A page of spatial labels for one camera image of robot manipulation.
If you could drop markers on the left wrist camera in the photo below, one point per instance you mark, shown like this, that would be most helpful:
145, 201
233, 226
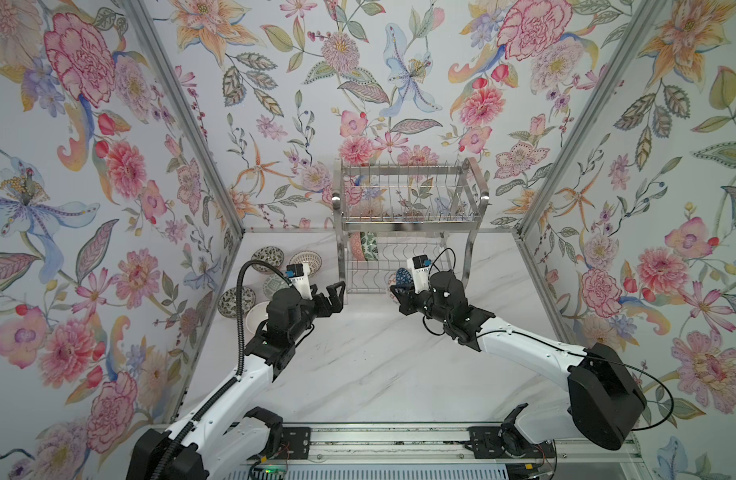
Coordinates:
298, 274

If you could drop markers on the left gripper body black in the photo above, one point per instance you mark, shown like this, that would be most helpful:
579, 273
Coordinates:
306, 315

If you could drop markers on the brown white patterned bowl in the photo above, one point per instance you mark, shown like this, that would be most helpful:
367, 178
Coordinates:
311, 258

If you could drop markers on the dark floral patterned bowl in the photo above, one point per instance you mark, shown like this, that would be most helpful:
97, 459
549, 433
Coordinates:
270, 255

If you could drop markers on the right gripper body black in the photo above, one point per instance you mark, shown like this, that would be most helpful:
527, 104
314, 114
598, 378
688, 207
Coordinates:
430, 312

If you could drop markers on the pink bowl dark floral inside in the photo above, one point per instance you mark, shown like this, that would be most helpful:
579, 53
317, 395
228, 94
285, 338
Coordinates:
356, 247

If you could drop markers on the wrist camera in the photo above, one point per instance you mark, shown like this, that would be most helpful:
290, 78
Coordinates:
419, 267
298, 274

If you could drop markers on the black white floral bowl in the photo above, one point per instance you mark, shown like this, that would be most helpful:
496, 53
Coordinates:
229, 302

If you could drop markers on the stainless steel dish rack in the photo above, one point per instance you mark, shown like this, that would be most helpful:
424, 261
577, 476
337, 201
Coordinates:
435, 210

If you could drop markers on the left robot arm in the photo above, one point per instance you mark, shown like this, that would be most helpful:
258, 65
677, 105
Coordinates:
224, 408

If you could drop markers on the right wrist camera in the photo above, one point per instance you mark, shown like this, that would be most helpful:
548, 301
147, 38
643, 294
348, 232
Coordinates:
419, 267

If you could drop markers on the green leaf patterned bowl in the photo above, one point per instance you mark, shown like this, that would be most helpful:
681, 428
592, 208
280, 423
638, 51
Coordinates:
369, 245

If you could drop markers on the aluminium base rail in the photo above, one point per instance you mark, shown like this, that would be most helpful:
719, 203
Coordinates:
332, 443

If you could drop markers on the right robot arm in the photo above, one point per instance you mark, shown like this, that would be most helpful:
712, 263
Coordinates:
602, 401

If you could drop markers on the blue patterned bowl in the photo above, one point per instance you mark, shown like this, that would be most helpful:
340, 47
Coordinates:
404, 278

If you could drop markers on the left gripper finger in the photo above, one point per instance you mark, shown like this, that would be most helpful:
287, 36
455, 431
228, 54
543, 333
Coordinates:
335, 295
323, 308

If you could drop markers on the green geometric patterned bowl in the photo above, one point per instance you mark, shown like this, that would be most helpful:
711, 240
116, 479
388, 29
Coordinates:
272, 285

